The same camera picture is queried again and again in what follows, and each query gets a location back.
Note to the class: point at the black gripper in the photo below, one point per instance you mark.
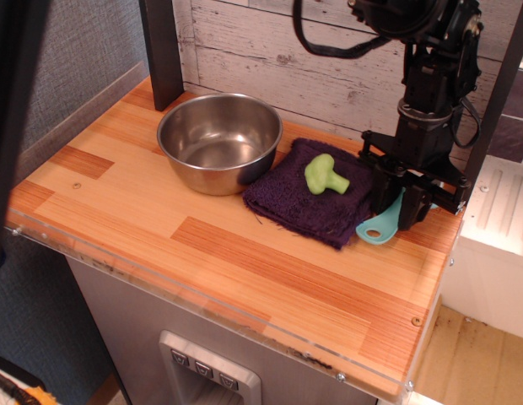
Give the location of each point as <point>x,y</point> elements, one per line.
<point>417,158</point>

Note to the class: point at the teal dish brush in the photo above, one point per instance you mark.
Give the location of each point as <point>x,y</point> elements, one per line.
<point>382,227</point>

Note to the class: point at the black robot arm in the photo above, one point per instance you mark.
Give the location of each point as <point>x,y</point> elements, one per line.
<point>440,70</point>

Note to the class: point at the dark purple folded cloth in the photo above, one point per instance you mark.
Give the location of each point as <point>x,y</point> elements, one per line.
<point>282,195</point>

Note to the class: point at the green toy broccoli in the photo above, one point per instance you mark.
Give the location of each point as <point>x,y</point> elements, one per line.
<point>320,176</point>

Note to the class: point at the white toy sink unit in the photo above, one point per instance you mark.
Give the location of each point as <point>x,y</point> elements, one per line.
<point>484,279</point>

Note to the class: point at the stainless steel bowl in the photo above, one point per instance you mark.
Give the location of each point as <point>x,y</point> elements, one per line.
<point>219,144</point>

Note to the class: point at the clear acrylic edge guard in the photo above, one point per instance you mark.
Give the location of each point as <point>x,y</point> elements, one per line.
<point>294,292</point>

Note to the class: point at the silver dispenser button panel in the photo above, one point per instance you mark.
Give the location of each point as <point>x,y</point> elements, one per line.
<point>200,376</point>

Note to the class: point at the grey toy fridge cabinet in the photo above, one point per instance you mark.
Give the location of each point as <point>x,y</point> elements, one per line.
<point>130,320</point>

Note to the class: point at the orange object bottom left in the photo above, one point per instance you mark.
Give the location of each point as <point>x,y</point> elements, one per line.
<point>35,395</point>

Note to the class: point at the dark right frame post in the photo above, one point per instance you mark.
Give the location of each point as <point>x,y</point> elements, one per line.
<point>500,94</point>

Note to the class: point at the dark frame post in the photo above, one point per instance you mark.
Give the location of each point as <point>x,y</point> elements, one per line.
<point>163,54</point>
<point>500,94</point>

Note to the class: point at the dark left frame post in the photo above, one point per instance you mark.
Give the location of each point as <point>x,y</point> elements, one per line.
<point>163,54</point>

